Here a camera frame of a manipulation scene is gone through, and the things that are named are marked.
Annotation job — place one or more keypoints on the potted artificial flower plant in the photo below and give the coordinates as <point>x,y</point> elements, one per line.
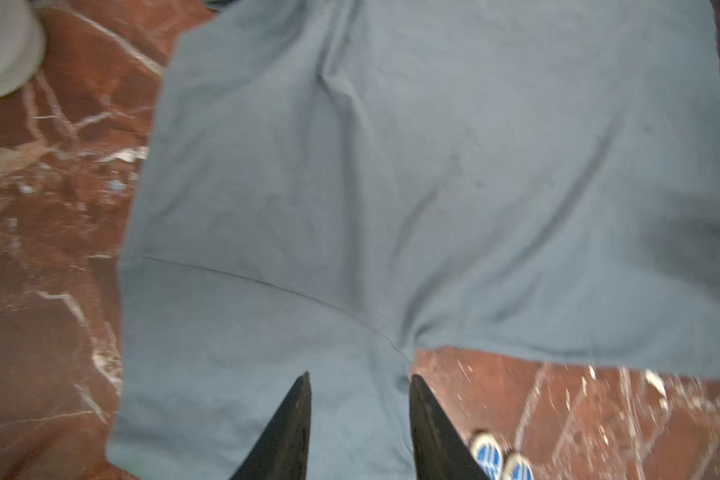
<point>22,45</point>

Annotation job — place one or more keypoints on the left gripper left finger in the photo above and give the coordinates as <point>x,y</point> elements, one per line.
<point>281,452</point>

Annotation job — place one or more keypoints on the blue dotted work glove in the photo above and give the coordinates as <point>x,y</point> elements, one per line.
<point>495,464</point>

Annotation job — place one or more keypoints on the grey t shirt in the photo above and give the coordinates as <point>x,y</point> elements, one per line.
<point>332,185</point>

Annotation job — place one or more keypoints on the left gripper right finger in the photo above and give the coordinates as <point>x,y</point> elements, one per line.
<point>439,452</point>

